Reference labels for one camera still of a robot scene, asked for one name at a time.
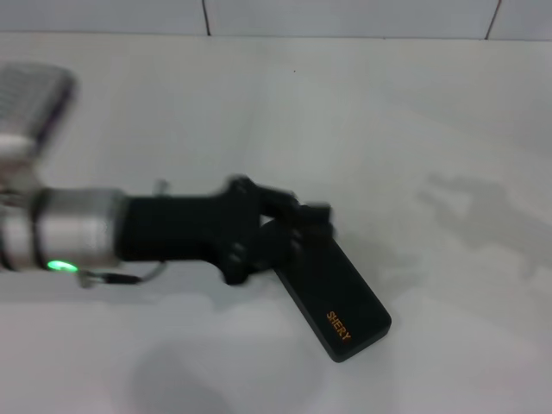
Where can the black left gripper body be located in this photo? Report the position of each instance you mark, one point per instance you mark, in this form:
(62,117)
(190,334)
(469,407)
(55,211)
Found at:
(172,228)

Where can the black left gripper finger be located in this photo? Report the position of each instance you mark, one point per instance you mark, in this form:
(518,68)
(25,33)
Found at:
(284,252)
(310,213)

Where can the black glasses case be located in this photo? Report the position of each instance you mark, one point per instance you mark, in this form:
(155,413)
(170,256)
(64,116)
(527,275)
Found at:
(336,293)

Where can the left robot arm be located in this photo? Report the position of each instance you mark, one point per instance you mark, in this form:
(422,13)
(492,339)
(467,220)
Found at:
(64,228)

